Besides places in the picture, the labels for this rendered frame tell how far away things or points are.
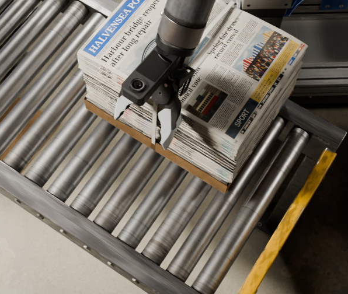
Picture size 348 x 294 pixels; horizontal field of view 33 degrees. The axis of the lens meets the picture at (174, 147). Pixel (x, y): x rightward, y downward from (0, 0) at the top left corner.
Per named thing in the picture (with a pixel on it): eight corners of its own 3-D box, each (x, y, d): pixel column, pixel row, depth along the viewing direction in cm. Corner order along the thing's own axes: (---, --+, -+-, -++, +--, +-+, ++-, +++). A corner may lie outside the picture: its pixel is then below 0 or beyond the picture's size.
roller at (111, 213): (222, 83, 143) (211, 69, 140) (111, 241, 128) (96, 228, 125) (209, 83, 146) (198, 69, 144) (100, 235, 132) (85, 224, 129)
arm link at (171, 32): (194, 33, 93) (152, 10, 94) (185, 58, 95) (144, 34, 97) (213, 21, 98) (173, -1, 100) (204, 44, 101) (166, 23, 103)
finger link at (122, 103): (129, 111, 115) (158, 87, 109) (112, 122, 110) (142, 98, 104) (119, 98, 115) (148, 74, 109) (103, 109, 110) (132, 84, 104)
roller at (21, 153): (133, 37, 150) (132, 26, 146) (18, 181, 136) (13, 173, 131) (117, 28, 151) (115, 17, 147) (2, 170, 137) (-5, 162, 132)
